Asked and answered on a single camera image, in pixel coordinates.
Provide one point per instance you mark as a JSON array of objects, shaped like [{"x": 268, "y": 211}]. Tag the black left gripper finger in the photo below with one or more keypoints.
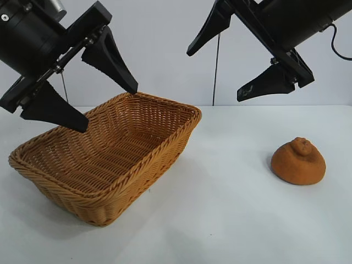
[{"x": 112, "y": 63}]

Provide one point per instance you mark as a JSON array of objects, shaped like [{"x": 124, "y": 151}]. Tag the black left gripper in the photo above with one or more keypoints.
[{"x": 27, "y": 35}]

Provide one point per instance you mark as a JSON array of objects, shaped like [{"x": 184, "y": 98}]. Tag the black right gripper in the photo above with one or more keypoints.
[{"x": 291, "y": 22}]

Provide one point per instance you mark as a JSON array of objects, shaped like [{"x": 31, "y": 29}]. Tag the brown woven wicker basket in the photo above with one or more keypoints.
[{"x": 123, "y": 154}]

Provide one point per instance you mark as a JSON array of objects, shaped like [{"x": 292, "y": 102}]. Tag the brown bread bun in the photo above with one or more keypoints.
[{"x": 297, "y": 170}]

